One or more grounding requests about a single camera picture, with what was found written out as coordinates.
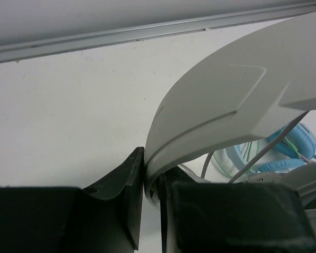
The blue headphones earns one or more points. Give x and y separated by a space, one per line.
296 149

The aluminium table frame rail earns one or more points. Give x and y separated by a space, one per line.
65 44

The white headphones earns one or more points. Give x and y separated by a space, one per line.
242 92

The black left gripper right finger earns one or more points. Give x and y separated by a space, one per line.
226 217

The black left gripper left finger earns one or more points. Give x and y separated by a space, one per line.
103 217

